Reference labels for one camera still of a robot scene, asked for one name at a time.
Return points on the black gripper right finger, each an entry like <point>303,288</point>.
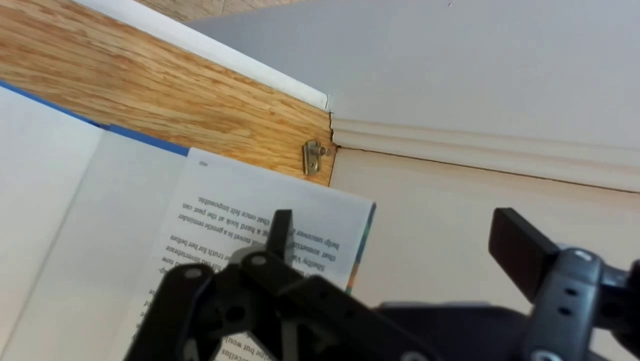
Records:
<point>566,294</point>

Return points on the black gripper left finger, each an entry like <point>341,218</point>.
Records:
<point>267,301</point>

